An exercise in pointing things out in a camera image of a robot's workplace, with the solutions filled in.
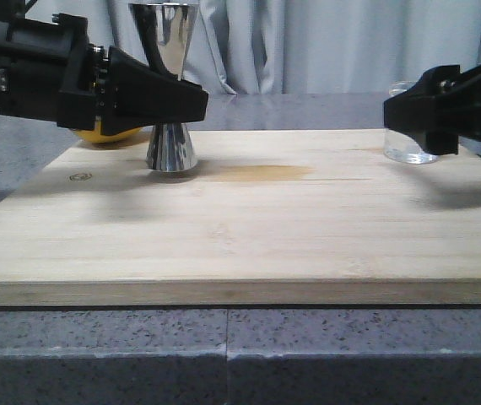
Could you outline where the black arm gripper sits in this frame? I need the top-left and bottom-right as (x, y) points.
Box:
(383, 65), (481, 155)

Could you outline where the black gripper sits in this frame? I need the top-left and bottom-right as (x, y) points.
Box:
(0, 13), (208, 135)

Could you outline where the clear glass beaker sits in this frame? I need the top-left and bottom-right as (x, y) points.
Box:
(382, 81), (440, 165)

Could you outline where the steel double jigger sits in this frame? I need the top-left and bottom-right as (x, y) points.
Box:
(127, 2), (200, 173)

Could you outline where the yellow lemon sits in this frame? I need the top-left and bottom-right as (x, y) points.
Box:
(73, 127), (142, 145)

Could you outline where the light wooden cutting board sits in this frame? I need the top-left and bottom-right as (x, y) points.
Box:
(0, 129), (481, 306)

